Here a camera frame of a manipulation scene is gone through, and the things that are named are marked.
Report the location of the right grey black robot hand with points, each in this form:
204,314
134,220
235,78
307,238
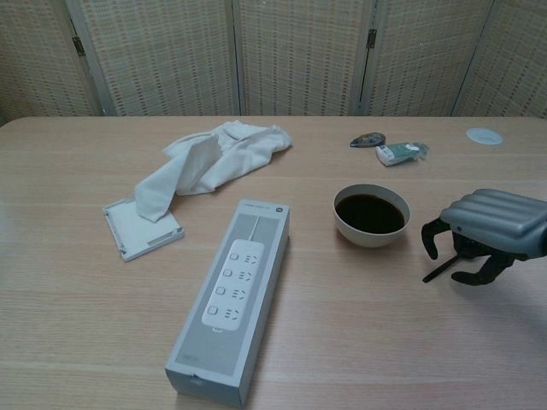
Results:
495,218

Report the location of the black plastic spoon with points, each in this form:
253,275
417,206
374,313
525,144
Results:
440,270

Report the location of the white bowl of coffee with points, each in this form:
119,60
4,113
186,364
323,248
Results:
371,238

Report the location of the round grey table grommet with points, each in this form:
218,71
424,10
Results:
484,135

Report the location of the green white packaged correction tape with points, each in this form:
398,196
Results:
399,152

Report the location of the dark clear correction tape dispenser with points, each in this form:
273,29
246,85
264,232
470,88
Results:
367,139

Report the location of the woven folding screen panel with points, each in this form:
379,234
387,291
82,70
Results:
423,55
162,55
513,64
299,55
34,60

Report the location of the brass screen hinge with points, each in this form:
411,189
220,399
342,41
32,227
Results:
77,45
372,37

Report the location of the white crumpled cloth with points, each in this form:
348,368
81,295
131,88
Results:
239,149

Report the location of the grey power strip box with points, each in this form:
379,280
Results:
231,294

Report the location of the white square plastic lid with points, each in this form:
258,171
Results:
128,232

